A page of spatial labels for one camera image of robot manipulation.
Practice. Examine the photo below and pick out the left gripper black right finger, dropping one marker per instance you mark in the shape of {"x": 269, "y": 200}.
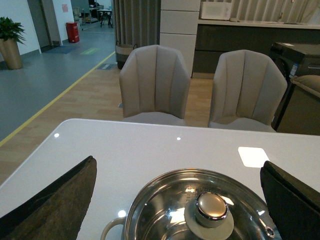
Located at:
{"x": 293, "y": 205}

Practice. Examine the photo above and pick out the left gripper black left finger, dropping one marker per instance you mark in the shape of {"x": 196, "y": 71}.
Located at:
{"x": 57, "y": 211}

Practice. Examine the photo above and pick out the glass pot lid with knob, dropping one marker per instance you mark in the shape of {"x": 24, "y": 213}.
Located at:
{"x": 198, "y": 204}

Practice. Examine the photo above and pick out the right beige upholstered chair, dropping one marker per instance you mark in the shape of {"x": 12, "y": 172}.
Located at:
{"x": 247, "y": 90}

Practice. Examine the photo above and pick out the beige upholstered chair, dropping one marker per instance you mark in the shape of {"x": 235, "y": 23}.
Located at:
{"x": 154, "y": 84}
{"x": 247, "y": 90}

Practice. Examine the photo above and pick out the left beige upholstered chair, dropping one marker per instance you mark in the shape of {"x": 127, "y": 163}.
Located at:
{"x": 154, "y": 84}

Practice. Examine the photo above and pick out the potted green plant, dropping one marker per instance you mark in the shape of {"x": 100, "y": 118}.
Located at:
{"x": 11, "y": 33}

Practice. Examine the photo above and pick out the red box on floor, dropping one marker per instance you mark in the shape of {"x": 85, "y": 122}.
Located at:
{"x": 72, "y": 32}

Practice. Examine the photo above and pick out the dark kitchen counter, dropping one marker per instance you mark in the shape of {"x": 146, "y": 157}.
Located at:
{"x": 215, "y": 37}

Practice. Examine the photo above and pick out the white microwave oven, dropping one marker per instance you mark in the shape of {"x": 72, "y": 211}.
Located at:
{"x": 215, "y": 10}

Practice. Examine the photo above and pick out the white tall cabinet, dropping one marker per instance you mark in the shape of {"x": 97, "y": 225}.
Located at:
{"x": 178, "y": 27}

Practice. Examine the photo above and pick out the woven basket with handles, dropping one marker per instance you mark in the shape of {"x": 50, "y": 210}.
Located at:
{"x": 122, "y": 52}

